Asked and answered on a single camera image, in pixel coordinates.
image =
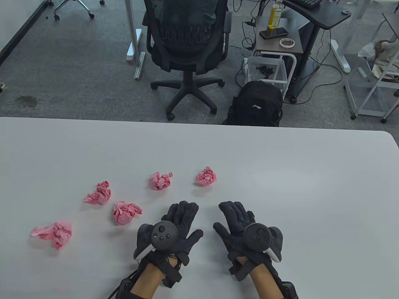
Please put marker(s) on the person's left hand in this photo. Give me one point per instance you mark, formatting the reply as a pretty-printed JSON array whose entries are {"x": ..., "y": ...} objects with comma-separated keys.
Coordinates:
[{"x": 184, "y": 218}]

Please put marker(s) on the person's right hand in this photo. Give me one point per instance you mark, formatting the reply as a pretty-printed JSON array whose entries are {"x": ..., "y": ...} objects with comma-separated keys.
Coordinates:
[{"x": 232, "y": 218}]

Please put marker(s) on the pink wrinkled paper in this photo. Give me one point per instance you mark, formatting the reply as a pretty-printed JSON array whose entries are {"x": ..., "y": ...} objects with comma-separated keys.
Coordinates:
[
  {"x": 57, "y": 233},
  {"x": 206, "y": 177},
  {"x": 123, "y": 213},
  {"x": 159, "y": 182},
  {"x": 100, "y": 194}
]

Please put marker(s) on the person's left forearm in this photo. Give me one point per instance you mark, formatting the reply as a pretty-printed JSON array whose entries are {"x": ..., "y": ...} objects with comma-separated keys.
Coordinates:
[{"x": 146, "y": 280}]

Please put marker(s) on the person's right forearm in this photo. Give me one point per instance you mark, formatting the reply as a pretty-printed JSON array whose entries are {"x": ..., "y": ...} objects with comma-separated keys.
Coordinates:
[{"x": 263, "y": 283}]

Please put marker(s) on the black left hand controller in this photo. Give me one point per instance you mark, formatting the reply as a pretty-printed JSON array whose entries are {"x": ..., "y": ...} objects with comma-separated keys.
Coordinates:
[{"x": 162, "y": 235}]

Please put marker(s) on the black hand controller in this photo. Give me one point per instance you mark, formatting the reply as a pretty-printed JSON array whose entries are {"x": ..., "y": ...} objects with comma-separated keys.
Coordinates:
[
  {"x": 162, "y": 235},
  {"x": 257, "y": 236}
]

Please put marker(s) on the black right hand controller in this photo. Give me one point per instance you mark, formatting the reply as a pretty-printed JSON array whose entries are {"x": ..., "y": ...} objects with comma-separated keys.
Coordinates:
[{"x": 257, "y": 236}]

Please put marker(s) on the black backpack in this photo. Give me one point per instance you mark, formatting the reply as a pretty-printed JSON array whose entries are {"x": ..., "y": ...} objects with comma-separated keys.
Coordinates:
[{"x": 255, "y": 99}]

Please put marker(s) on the small black gadget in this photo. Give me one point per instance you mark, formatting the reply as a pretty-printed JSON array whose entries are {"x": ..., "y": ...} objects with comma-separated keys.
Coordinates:
[{"x": 265, "y": 71}]

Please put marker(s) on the white power strip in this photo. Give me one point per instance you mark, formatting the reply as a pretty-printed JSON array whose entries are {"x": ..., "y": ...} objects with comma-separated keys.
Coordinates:
[{"x": 246, "y": 67}]

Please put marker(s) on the black mesh office chair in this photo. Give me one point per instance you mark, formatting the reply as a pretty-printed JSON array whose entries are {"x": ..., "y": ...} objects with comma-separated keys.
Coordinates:
[{"x": 184, "y": 62}]

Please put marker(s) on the white tape roll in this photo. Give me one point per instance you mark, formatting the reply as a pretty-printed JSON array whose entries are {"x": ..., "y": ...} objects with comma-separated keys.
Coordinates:
[{"x": 281, "y": 43}]

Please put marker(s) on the white wheeled shelf cart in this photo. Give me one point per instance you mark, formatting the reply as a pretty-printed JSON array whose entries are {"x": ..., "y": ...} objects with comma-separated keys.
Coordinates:
[{"x": 374, "y": 99}]

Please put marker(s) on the black smartphone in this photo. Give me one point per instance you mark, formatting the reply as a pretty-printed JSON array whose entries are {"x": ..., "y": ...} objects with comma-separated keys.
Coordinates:
[{"x": 273, "y": 33}]

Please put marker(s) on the white desk leg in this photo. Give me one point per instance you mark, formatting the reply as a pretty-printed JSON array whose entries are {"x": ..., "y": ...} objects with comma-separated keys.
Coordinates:
[
  {"x": 132, "y": 31},
  {"x": 339, "y": 56}
]

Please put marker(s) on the yellow liquid bottle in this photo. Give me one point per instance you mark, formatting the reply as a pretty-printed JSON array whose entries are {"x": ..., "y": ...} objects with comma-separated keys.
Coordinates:
[{"x": 275, "y": 17}]

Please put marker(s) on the beige cloth bundle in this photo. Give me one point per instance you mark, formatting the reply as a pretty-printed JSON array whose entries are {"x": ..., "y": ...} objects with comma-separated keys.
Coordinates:
[{"x": 386, "y": 56}]

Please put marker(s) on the black standing desk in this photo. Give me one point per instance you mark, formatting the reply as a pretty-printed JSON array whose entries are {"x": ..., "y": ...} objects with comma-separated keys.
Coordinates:
[{"x": 327, "y": 15}]

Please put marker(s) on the black keyboard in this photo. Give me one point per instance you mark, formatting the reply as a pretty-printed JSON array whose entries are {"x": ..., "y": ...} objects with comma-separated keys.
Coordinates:
[{"x": 308, "y": 3}]

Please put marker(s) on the chrome base office chair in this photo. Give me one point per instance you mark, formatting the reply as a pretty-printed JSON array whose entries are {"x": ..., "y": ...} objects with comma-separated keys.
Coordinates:
[{"x": 82, "y": 4}]

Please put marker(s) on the grey side table white frame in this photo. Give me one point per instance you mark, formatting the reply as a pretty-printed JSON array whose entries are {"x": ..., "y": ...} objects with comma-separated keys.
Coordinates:
[{"x": 271, "y": 45}]

